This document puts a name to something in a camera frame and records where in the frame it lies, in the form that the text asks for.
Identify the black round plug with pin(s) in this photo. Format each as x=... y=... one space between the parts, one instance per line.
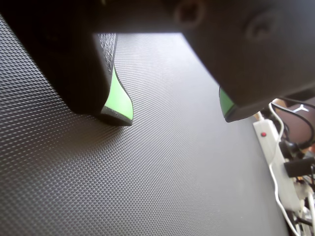
x=290 y=147

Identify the black rectangular plug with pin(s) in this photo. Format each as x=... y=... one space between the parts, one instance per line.
x=299 y=167

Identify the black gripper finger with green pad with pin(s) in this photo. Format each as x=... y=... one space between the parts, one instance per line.
x=61 y=61
x=258 y=61

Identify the black device with Y logo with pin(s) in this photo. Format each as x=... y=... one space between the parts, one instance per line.
x=304 y=102

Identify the white power strip red switch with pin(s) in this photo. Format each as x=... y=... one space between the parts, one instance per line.
x=268 y=142

